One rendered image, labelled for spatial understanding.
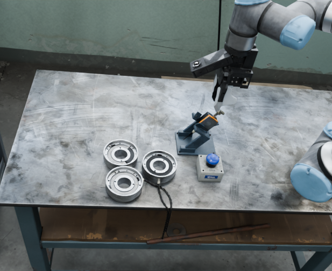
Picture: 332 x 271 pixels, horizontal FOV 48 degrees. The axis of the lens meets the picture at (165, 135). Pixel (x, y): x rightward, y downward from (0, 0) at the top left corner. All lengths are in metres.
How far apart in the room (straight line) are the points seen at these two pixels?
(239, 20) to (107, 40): 1.87
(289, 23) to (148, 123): 0.60
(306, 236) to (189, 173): 0.54
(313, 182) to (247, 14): 0.44
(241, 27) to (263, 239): 0.77
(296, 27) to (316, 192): 0.42
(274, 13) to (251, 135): 0.55
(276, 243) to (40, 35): 2.07
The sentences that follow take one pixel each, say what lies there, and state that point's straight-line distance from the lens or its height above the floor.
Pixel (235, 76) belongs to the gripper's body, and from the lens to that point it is 1.02.
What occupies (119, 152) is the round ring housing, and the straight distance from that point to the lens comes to 1.16.
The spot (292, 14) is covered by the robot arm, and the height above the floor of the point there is 1.32.
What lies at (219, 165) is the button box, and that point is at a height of 0.84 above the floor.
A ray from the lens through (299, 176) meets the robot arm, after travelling 1.02.
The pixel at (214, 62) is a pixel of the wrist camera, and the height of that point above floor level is 1.15.
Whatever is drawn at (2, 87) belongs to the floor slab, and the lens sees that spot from 2.74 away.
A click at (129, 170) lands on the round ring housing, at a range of 1.10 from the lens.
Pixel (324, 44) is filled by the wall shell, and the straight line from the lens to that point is 3.05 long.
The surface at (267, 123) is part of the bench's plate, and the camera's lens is 1.41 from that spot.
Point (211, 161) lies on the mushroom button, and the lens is 1.11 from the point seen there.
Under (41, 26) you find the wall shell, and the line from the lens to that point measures 2.75.
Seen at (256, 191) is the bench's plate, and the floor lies 0.80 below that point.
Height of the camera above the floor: 1.68
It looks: 45 degrees down
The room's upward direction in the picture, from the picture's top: 11 degrees clockwise
